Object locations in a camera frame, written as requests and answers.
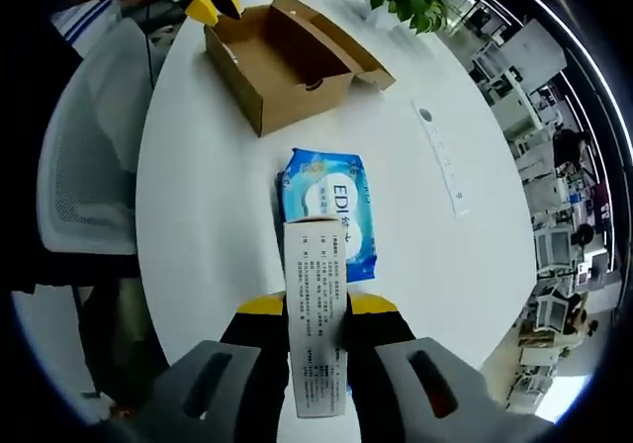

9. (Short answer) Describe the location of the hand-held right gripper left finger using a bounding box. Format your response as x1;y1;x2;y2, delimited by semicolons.
127;293;289;443

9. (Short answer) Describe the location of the small white printed box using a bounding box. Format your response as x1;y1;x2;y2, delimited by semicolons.
283;217;353;419

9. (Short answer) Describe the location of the black cable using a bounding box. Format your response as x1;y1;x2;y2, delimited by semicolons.
141;0;155;88

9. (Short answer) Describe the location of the blue wet wipes soft pack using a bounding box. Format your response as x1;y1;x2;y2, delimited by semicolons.
275;147;380;284

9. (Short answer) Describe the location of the table socket strip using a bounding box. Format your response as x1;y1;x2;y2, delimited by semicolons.
410;99;470;217

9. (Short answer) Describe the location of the brown cardboard shoe box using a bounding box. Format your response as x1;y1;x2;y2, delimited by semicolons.
204;0;397;138

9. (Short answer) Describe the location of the grey mesh office chair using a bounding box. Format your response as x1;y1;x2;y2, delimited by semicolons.
37;17;154;256

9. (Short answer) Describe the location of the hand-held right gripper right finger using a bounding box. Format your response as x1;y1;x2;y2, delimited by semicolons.
345;292;551;443

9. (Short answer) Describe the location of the white blue-striped panel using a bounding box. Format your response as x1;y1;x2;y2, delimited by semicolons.
51;0;123;58

